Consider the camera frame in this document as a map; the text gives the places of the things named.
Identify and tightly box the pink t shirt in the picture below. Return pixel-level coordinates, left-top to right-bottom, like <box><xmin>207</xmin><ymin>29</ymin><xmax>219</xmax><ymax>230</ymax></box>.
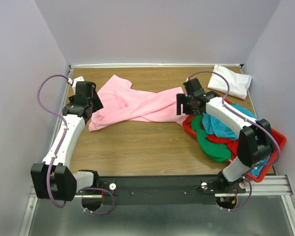
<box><xmin>88</xmin><ymin>75</ymin><xmax>187</xmax><ymax>132</ymax></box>

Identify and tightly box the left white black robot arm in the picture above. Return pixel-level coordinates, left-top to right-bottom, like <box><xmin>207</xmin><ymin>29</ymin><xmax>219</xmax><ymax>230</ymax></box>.
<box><xmin>30</xmin><ymin>77</ymin><xmax>103</xmax><ymax>201</ymax></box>

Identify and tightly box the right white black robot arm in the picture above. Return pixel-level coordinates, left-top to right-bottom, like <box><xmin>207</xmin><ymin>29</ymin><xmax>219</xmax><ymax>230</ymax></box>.
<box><xmin>176</xmin><ymin>92</ymin><xmax>280</xmax><ymax>193</ymax></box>

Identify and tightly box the blue t shirt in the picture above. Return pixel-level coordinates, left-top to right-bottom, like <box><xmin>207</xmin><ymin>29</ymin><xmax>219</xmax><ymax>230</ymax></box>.
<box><xmin>201</xmin><ymin>103</ymin><xmax>273</xmax><ymax>177</ymax></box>

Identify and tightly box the folded white t shirt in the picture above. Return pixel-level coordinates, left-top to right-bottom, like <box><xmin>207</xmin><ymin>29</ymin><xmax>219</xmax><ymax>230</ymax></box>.
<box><xmin>207</xmin><ymin>65</ymin><xmax>252</xmax><ymax>100</ymax></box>

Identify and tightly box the green t shirt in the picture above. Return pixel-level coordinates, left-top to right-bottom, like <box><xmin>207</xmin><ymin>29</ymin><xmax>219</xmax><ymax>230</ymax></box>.
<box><xmin>191</xmin><ymin>115</ymin><xmax>232</xmax><ymax>163</ymax></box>

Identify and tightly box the red t shirt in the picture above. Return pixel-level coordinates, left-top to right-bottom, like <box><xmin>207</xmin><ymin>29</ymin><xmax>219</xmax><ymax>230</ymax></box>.
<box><xmin>206</xmin><ymin>135</ymin><xmax>238</xmax><ymax>162</ymax></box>

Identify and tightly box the red plastic bin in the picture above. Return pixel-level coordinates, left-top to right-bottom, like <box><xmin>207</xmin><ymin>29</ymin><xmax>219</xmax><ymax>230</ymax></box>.
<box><xmin>183</xmin><ymin>103</ymin><xmax>283</xmax><ymax>182</ymax></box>

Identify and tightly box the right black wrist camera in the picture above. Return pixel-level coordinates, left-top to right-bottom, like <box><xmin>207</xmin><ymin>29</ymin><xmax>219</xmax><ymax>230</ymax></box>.
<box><xmin>183</xmin><ymin>78</ymin><xmax>205</xmax><ymax>96</ymax></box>

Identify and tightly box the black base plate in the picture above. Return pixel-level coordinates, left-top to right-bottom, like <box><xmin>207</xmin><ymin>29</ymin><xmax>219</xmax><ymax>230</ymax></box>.
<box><xmin>77</xmin><ymin>174</ymin><xmax>248</xmax><ymax>212</ymax></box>

